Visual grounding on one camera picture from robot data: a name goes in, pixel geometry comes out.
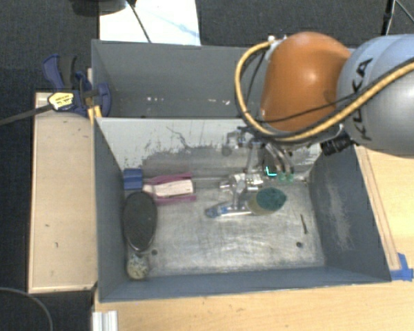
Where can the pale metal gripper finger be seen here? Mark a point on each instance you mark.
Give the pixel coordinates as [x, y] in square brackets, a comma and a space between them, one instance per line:
[244, 193]
[235, 195]

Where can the blue block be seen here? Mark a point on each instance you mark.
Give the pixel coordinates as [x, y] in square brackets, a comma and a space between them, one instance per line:
[132, 178]

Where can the purple and white flat tool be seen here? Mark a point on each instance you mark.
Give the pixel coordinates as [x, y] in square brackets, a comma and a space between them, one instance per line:
[172, 187]

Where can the grey metal bin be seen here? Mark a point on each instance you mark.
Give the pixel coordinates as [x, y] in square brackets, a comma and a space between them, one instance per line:
[234, 233]

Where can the blue and silver small tool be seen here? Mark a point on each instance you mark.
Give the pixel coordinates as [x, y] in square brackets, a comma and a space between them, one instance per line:
[215, 211]

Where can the green and yellow round sponge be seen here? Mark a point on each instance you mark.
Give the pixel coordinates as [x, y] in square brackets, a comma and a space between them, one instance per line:
[270, 198]

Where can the black cylinder on white bracket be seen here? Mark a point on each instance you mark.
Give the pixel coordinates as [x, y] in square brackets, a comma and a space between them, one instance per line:
[335, 145]

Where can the speckled beige stone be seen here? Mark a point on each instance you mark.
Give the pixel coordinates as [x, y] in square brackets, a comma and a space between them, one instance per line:
[137, 265]

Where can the pale wood board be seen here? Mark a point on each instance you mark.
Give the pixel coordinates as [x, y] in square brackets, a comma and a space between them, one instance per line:
[63, 202]

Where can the black oval brush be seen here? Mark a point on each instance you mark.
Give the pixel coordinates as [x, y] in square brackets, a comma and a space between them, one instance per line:
[139, 221]

